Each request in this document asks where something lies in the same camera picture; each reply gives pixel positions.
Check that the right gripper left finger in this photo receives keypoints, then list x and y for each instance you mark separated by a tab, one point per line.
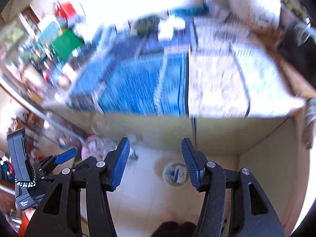
58	214

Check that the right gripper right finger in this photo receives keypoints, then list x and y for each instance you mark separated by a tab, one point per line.
252	213

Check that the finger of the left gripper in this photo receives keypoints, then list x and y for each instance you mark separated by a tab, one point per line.
66	156

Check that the white tissue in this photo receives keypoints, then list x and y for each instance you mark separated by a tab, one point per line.
166	28

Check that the white trash bucket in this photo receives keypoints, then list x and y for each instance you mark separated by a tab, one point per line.
175	174

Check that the pink bowl with scraps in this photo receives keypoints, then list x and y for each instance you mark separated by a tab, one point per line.
98	147

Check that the yellow-green cabinet front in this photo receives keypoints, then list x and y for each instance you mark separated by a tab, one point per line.
220	136

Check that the green metal tin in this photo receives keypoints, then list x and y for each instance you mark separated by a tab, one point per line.
64	44

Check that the blue patterned patchwork tablecloth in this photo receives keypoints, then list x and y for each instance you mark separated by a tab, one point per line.
216	68

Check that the red container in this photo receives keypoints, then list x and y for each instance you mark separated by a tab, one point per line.
64	10

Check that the black cloth bundle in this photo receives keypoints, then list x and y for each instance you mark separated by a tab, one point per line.
298	48

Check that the white rice cooker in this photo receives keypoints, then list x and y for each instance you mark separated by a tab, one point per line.
258	13

